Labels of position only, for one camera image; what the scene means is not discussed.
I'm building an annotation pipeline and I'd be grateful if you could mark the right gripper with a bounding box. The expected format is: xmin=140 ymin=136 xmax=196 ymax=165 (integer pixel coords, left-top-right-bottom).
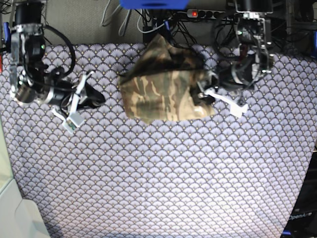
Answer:
xmin=59 ymin=81 xmax=106 ymax=112

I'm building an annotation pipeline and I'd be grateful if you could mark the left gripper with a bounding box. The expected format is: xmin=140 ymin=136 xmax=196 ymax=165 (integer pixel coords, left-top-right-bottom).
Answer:
xmin=193 ymin=70 xmax=219 ymax=104

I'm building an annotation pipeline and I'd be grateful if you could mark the camouflage T-shirt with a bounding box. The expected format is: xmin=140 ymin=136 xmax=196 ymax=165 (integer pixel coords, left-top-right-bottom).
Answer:
xmin=118 ymin=34 xmax=215 ymax=124

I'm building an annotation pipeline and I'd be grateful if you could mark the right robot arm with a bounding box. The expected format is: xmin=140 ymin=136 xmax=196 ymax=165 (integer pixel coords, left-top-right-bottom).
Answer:
xmin=5 ymin=0 xmax=106 ymax=114

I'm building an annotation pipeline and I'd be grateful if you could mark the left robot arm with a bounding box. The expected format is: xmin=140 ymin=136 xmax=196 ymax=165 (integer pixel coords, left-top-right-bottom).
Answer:
xmin=118 ymin=0 xmax=271 ymax=121

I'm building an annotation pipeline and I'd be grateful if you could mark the white power strip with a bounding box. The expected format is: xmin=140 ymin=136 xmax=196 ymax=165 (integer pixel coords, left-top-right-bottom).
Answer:
xmin=185 ymin=9 xmax=224 ymax=19

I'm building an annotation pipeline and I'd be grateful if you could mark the black box under table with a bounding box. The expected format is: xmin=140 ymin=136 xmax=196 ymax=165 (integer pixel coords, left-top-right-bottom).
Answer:
xmin=142 ymin=26 xmax=166 ymax=44

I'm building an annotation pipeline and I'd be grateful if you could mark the fan pattern tablecloth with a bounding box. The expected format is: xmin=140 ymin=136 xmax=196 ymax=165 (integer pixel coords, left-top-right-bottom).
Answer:
xmin=0 ymin=44 xmax=317 ymax=238

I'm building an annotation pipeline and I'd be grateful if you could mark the white plastic bin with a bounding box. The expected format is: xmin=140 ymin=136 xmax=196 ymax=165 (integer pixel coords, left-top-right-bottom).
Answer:
xmin=0 ymin=129 xmax=50 ymax=238

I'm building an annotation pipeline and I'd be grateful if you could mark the black OpenArm case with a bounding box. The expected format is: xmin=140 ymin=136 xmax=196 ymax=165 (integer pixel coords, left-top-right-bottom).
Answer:
xmin=281 ymin=152 xmax=317 ymax=238

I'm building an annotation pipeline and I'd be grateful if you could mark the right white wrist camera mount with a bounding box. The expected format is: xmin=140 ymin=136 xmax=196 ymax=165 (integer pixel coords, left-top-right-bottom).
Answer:
xmin=52 ymin=71 xmax=95 ymax=134

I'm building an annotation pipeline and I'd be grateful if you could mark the black cable bundle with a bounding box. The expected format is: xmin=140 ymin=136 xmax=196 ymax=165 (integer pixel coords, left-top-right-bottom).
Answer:
xmin=170 ymin=9 xmax=218 ymax=48

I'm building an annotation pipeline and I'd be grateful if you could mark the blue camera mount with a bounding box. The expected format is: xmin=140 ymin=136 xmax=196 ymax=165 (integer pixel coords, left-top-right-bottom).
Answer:
xmin=120 ymin=0 xmax=189 ymax=9

